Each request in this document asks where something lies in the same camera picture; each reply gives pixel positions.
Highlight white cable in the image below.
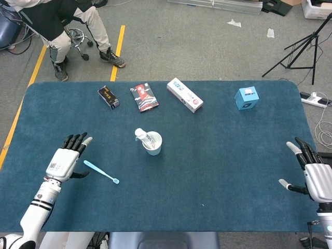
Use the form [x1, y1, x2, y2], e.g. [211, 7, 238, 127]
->
[314, 98, 332, 151]

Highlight small black box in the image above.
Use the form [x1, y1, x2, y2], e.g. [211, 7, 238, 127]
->
[97, 85, 121, 110]

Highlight white power strip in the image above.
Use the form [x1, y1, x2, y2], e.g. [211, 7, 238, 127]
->
[300, 91, 332, 108]

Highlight seated person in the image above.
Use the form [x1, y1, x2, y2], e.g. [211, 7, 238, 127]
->
[5, 0, 127, 82]

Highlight light blue speaker box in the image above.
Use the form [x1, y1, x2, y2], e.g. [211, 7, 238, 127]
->
[234, 86, 260, 112]

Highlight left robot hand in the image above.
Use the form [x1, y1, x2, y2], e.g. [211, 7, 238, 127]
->
[45, 132, 93, 183]

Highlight white robot torso shell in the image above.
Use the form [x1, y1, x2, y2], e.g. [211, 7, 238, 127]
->
[38, 231, 96, 249]

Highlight black swivel stool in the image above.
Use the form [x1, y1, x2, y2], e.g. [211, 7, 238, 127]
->
[63, 24, 94, 61]

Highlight blue table cloth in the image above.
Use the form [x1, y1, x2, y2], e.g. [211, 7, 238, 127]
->
[0, 80, 328, 233]

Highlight black tripod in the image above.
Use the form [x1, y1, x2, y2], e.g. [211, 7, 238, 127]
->
[261, 11, 332, 86]

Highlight light blue toothbrush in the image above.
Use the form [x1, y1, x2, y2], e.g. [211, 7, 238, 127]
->
[83, 160, 120, 185]

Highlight black foam insert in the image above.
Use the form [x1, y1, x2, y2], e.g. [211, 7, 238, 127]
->
[261, 0, 294, 17]

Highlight aluminium profile rails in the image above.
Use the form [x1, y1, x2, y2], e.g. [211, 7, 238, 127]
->
[167, 0, 262, 15]

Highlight long white box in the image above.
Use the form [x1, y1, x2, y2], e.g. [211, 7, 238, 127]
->
[166, 77, 204, 114]

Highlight white plastic crate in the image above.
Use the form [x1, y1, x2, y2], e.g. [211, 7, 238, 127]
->
[301, 0, 332, 19]

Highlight white cup with handle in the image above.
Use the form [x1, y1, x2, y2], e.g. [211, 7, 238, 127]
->
[135, 131, 163, 156]

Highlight black red illustrated box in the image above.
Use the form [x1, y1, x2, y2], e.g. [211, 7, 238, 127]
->
[130, 82, 160, 114]

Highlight black caster wheel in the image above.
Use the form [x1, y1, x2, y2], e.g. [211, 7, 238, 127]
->
[300, 235, 321, 249]

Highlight white toothpaste tube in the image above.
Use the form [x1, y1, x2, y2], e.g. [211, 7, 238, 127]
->
[134, 128, 156, 150]

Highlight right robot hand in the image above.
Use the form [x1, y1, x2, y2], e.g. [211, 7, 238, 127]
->
[279, 136, 332, 203]

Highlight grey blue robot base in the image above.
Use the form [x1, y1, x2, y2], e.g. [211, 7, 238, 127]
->
[107, 231, 220, 249]

